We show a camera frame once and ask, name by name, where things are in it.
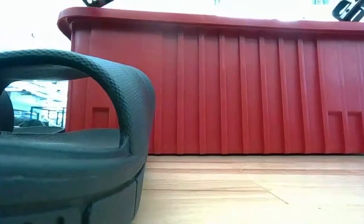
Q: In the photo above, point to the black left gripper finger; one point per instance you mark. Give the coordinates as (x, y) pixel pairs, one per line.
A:
(97, 3)

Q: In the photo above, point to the red plastic bin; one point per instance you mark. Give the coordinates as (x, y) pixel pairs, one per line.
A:
(231, 93)

